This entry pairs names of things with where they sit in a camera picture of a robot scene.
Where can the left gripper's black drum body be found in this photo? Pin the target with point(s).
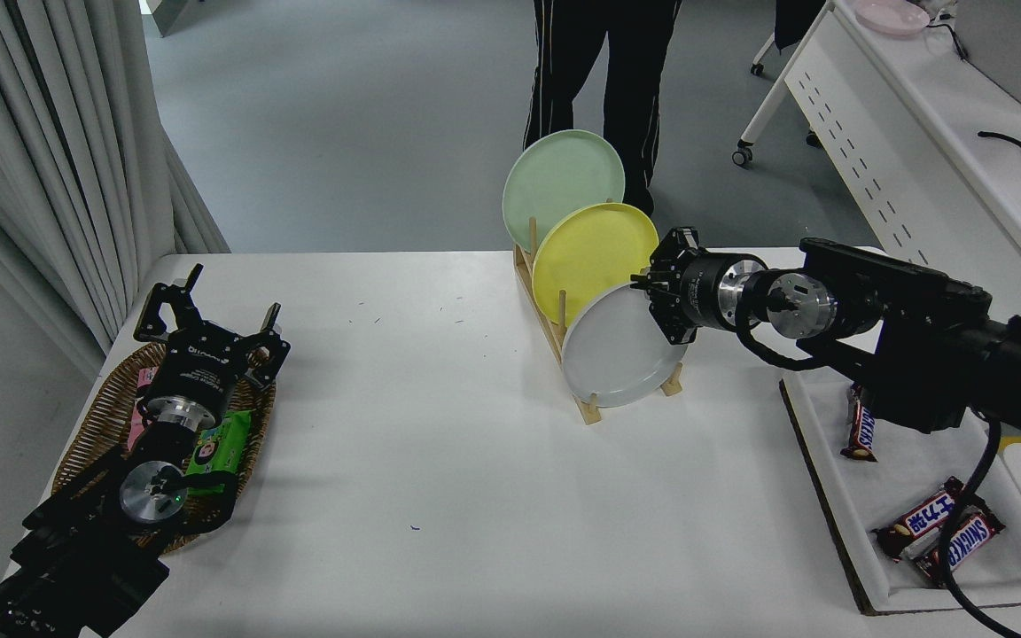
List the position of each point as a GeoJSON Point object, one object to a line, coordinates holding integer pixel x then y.
{"type": "Point", "coordinates": [200, 368]}

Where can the right gripper's black drum body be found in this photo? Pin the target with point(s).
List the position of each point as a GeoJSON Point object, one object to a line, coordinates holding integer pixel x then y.
{"type": "Point", "coordinates": [701, 292]}

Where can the grey plate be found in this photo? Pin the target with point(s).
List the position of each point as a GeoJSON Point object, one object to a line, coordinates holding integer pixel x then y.
{"type": "Point", "coordinates": [612, 354]}

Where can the robot's black right arm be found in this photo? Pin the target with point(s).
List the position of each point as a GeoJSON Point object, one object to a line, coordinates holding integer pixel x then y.
{"type": "Point", "coordinates": [927, 337]}

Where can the robot's black left arm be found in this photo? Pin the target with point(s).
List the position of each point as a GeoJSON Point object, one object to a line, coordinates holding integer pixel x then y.
{"type": "Point", "coordinates": [76, 558]}

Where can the yellow plate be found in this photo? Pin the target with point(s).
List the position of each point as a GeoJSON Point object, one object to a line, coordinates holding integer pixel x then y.
{"type": "Point", "coordinates": [595, 257]}

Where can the wooden plate rack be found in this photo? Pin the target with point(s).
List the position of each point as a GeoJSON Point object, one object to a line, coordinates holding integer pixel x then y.
{"type": "Point", "coordinates": [588, 409]}

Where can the pale green plate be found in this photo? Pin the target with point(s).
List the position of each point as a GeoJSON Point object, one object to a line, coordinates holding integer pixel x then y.
{"type": "Point", "coordinates": [555, 177]}

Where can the pink plate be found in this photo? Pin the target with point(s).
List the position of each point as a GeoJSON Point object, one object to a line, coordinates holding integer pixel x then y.
{"type": "Point", "coordinates": [892, 16]}

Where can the green snack pack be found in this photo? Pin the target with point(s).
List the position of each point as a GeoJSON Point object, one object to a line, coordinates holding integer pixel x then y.
{"type": "Point", "coordinates": [222, 447]}

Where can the pink snack pack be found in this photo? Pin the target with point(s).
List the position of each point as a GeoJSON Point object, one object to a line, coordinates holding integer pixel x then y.
{"type": "Point", "coordinates": [135, 432]}

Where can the brown wicker basket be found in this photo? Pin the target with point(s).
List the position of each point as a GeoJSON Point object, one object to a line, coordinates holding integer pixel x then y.
{"type": "Point", "coordinates": [107, 416]}

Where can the person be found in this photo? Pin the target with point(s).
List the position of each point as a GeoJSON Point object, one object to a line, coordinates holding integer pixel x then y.
{"type": "Point", "coordinates": [630, 71]}

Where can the small brown Snickers bar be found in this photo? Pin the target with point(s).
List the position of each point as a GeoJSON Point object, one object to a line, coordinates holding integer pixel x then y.
{"type": "Point", "coordinates": [861, 430]}

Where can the grey curtain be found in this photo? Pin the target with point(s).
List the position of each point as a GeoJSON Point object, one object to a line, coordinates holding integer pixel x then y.
{"type": "Point", "coordinates": [32, 133]}

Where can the white foam tray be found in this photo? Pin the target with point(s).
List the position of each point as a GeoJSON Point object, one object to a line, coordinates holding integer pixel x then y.
{"type": "Point", "coordinates": [874, 483]}

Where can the white desk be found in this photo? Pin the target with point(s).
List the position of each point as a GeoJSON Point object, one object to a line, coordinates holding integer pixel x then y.
{"type": "Point", "coordinates": [918, 115]}

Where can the Snickers bar with blue characters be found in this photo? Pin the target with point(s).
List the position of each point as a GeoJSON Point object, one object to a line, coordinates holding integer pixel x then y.
{"type": "Point", "coordinates": [923, 518]}

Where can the Snickers bar with Latin print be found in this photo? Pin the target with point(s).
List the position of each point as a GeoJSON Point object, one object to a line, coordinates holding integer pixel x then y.
{"type": "Point", "coordinates": [971, 536]}

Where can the grey laptop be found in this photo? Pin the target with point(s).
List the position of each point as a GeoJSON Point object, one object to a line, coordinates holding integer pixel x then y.
{"type": "Point", "coordinates": [1011, 49]}

